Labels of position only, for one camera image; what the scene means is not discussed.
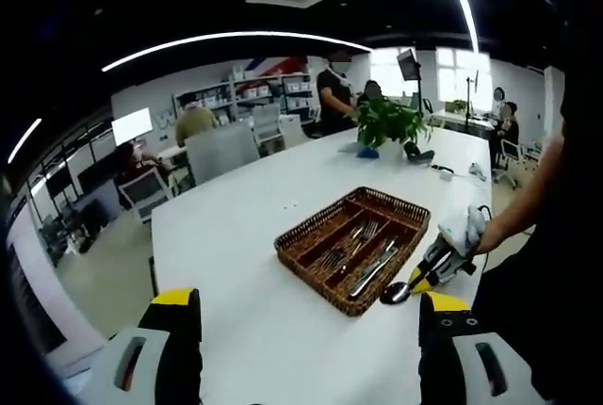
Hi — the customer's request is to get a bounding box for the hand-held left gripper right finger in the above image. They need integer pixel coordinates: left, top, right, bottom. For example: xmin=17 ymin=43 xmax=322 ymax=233
xmin=416 ymin=289 xmax=550 ymax=405

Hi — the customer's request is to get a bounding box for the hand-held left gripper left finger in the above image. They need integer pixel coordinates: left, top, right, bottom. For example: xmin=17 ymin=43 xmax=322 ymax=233
xmin=74 ymin=287 xmax=204 ymax=405

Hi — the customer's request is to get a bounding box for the silver metal knife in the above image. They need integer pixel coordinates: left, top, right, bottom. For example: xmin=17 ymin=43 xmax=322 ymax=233
xmin=357 ymin=235 xmax=401 ymax=291
xmin=349 ymin=237 xmax=397 ymax=298

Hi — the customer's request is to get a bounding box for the silver metal spoon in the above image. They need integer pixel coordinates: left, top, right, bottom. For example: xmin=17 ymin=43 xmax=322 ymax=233
xmin=379 ymin=281 xmax=418 ymax=306

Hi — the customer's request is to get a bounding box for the brown wicker utensil storage tray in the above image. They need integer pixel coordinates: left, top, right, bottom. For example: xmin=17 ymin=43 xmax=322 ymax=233
xmin=273 ymin=186 xmax=432 ymax=318

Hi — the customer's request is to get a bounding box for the person's right hand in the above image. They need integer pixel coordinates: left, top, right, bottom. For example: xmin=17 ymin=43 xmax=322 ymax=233
xmin=465 ymin=205 xmax=489 ymax=255

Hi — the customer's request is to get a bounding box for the white handheld tool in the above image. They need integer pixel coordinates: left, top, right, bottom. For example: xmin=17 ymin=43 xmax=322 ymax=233
xmin=467 ymin=161 xmax=489 ymax=184

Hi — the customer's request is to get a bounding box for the black grey handheld device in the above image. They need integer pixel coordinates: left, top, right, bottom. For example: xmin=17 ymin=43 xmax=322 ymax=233
xmin=403 ymin=140 xmax=437 ymax=164

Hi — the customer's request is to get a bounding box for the person's dark clothed torso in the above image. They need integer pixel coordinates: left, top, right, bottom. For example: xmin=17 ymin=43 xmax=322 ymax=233
xmin=470 ymin=23 xmax=603 ymax=401

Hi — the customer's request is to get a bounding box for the green potted plant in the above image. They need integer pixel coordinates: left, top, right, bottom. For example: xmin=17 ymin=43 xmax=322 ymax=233
xmin=346 ymin=97 xmax=434 ymax=152

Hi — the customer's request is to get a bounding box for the thin black tripod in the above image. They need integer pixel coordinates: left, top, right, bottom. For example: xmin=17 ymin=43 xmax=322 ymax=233
xmin=464 ymin=70 xmax=481 ymax=117

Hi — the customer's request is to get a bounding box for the bright window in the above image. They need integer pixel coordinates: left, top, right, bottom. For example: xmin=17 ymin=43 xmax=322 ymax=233
xmin=435 ymin=46 xmax=494 ymax=101

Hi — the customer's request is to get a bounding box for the black monitor on stand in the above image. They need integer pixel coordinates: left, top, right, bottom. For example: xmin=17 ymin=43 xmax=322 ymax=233
xmin=396 ymin=48 xmax=425 ymax=109

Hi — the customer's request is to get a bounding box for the wide black monitor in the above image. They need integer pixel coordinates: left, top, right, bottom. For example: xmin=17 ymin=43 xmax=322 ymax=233
xmin=77 ymin=159 xmax=119 ymax=189

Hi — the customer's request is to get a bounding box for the grey office chair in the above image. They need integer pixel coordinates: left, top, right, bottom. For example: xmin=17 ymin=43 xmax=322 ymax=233
xmin=184 ymin=121 xmax=261 ymax=186

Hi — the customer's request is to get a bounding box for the white mesh office chair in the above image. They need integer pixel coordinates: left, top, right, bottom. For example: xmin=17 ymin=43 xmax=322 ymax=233
xmin=252 ymin=103 xmax=284 ymax=147

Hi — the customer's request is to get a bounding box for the bright white display screen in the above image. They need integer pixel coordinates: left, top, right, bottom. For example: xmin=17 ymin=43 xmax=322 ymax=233
xmin=111 ymin=106 xmax=153 ymax=142

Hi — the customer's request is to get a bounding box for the straight ceiling light strip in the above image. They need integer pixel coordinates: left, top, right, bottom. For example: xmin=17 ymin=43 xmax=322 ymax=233
xmin=435 ymin=0 xmax=481 ymax=53

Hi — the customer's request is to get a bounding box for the shelving unit with white boxes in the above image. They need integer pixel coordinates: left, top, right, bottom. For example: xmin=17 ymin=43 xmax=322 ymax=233
xmin=171 ymin=70 xmax=317 ymax=126

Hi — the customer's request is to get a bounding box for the short ceiling light strip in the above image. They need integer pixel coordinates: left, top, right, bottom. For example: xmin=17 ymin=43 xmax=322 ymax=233
xmin=7 ymin=117 xmax=43 ymax=165

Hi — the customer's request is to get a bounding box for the long curved ceiling light strip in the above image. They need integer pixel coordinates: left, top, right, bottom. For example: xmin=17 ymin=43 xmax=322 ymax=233
xmin=102 ymin=31 xmax=373 ymax=72

